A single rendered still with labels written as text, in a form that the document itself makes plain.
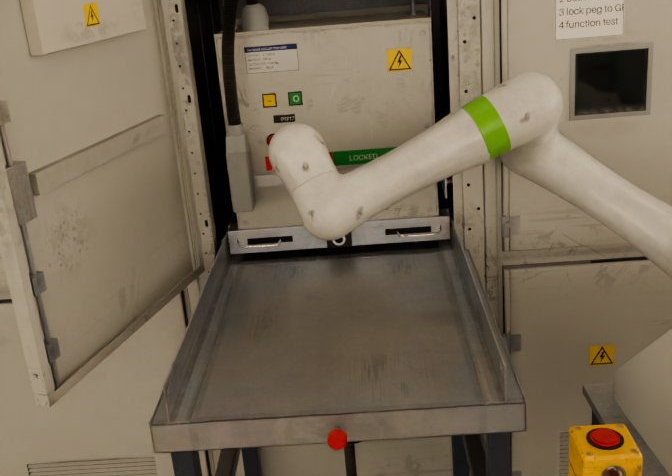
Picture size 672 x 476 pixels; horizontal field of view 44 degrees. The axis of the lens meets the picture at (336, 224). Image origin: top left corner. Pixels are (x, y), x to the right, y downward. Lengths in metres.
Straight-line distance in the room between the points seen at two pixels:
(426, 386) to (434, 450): 0.83
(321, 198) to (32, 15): 0.58
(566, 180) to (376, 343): 0.49
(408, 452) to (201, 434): 0.94
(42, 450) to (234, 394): 0.99
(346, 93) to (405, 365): 0.70
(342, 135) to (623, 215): 0.67
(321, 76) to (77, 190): 0.63
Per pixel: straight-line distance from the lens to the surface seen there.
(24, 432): 2.36
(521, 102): 1.55
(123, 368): 2.18
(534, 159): 1.69
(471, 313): 1.68
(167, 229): 1.92
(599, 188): 1.67
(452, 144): 1.52
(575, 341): 2.14
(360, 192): 1.50
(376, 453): 2.26
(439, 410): 1.39
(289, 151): 1.52
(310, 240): 2.01
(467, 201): 1.96
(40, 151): 1.55
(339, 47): 1.91
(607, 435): 1.23
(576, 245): 2.03
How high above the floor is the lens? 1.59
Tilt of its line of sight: 19 degrees down
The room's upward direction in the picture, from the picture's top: 5 degrees counter-clockwise
